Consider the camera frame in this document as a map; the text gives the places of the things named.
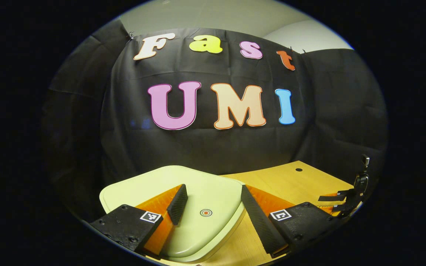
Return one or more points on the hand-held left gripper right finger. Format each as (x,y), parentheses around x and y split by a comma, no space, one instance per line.
(259,221)

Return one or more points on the wooden desktop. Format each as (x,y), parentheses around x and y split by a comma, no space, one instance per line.
(294,181)

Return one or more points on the green desktop garbage bin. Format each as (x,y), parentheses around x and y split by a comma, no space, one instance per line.
(205,192)

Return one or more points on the black backdrop cloth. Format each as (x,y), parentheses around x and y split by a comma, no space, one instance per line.
(235,147)

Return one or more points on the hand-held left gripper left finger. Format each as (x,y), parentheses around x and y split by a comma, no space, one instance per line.
(178,205)

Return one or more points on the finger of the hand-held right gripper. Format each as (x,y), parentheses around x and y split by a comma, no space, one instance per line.
(331,198)
(338,209)

